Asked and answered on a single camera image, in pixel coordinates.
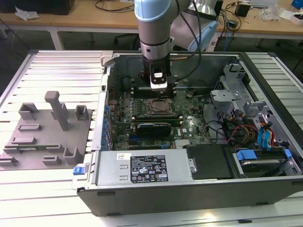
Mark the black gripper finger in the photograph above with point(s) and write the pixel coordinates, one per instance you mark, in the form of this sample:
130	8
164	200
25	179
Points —
145	73
172	87

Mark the silver CPU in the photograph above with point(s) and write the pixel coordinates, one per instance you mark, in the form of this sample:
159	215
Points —
161	107

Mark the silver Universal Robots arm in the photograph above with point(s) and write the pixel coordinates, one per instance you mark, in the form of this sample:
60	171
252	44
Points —
154	30

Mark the CPU socket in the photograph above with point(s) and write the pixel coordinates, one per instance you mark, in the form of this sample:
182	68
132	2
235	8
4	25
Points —
149	101

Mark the white clip RAM slot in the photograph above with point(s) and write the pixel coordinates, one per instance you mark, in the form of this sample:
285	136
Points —
165	117
139	89
139	93
165	121

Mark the coin cell battery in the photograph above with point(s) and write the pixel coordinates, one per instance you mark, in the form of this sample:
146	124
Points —
189	95

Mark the green motherboard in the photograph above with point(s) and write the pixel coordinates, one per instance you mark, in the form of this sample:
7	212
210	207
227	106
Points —
196	111

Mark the black graphics card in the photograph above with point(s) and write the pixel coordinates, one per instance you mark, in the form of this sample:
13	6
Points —
154	128

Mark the grey metal drive cage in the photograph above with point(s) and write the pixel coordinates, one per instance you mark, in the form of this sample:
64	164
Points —
225	95

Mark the silver chipset heatsink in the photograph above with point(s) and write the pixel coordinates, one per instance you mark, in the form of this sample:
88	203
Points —
183	143

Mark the wooden desk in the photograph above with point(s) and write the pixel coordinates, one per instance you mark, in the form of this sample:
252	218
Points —
260	26
82	19

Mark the black plastic shroud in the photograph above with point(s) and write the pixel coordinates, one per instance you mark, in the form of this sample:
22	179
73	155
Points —
208	160

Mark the small electronic device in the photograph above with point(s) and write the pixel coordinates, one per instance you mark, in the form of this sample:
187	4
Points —
232	23

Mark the blue disk carrier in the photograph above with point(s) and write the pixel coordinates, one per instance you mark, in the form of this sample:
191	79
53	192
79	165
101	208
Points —
246	155

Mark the grey power supply unit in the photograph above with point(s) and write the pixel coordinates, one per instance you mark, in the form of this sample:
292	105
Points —
113	170

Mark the small black box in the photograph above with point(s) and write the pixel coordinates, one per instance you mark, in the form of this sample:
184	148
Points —
242	10

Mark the open black PC case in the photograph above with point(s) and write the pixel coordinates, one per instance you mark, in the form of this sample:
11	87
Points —
165	201

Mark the black monitor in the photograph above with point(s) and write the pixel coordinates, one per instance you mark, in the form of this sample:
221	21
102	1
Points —
47	6

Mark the blue case latch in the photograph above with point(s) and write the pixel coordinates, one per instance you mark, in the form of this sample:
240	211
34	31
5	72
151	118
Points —
78	171

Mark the grey parts rack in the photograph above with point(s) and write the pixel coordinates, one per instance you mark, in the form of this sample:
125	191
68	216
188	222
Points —
47	139

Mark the black hard disk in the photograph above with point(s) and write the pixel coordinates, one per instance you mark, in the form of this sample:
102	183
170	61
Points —
260	169

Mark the clear plastic bags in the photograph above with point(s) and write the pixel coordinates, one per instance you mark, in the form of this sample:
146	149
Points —
272	11

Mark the white plastic bag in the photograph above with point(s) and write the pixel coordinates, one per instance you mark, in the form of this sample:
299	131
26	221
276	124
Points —
26	13

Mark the white cardboard box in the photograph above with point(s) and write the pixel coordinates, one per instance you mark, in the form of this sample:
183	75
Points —
298	19

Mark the small blue box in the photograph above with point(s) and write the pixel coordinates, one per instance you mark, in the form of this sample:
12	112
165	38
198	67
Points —
296	4

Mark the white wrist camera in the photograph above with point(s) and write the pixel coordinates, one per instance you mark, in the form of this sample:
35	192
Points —
159	87

